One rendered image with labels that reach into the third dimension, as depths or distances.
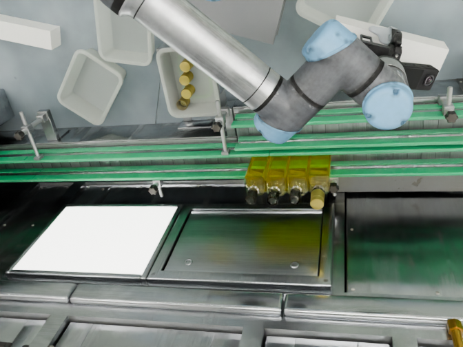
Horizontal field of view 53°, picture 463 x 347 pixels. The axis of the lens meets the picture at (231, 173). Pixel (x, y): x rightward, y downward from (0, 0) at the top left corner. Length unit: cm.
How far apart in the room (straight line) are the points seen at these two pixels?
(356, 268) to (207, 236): 42
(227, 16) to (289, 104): 61
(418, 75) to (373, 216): 57
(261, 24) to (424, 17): 44
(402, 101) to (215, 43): 30
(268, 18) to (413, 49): 43
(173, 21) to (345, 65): 27
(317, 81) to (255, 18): 61
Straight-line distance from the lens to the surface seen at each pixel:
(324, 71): 76
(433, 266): 128
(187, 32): 75
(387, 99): 75
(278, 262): 122
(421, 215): 144
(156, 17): 76
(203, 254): 129
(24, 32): 168
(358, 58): 76
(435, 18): 145
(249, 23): 135
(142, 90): 162
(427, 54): 109
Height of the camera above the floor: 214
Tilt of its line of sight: 56 degrees down
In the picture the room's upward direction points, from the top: 158 degrees counter-clockwise
